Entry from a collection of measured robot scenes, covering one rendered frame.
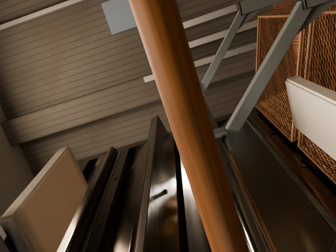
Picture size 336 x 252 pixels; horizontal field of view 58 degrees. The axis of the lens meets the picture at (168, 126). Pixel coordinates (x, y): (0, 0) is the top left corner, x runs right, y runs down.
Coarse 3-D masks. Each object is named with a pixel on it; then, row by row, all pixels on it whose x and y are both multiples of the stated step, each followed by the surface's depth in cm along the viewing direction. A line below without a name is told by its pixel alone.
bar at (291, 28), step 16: (256, 0) 96; (272, 0) 96; (304, 0) 52; (320, 0) 52; (240, 16) 99; (288, 16) 55; (304, 16) 54; (288, 32) 55; (224, 48) 102; (272, 48) 56; (272, 64) 57; (208, 80) 106; (256, 80) 57; (256, 96) 58; (208, 112) 77; (240, 112) 60; (224, 128) 62; (240, 128) 61; (224, 144) 57; (224, 160) 51; (240, 176) 46; (240, 192) 41; (240, 208) 38; (256, 208) 38; (240, 224) 36; (256, 224) 34; (256, 240) 32; (272, 240) 33
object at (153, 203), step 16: (160, 128) 163; (160, 144) 144; (160, 160) 129; (160, 176) 116; (144, 192) 97; (160, 192) 106; (176, 192) 127; (144, 208) 88; (160, 208) 98; (176, 208) 115; (144, 224) 80; (160, 224) 91; (176, 224) 105; (144, 240) 75; (160, 240) 84; (176, 240) 97
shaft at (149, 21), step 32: (128, 0) 20; (160, 0) 19; (160, 32) 19; (160, 64) 20; (192, 64) 21; (160, 96) 22; (192, 96) 21; (192, 128) 21; (192, 160) 22; (192, 192) 24; (224, 192) 24; (224, 224) 24
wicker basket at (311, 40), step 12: (324, 12) 90; (312, 24) 100; (324, 24) 100; (312, 36) 101; (324, 36) 102; (312, 48) 102; (324, 48) 103; (312, 72) 105; (324, 72) 105; (324, 84) 107; (300, 132) 113; (300, 144) 114; (312, 144) 110; (312, 156) 105; (324, 156) 102; (324, 168) 97
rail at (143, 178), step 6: (150, 126) 161; (150, 132) 151; (150, 138) 143; (144, 162) 120; (144, 168) 114; (144, 174) 109; (144, 180) 105; (138, 192) 99; (138, 198) 95; (138, 204) 92; (138, 210) 89; (138, 216) 86; (138, 222) 83; (132, 228) 82; (132, 234) 79; (132, 240) 77; (132, 246) 74
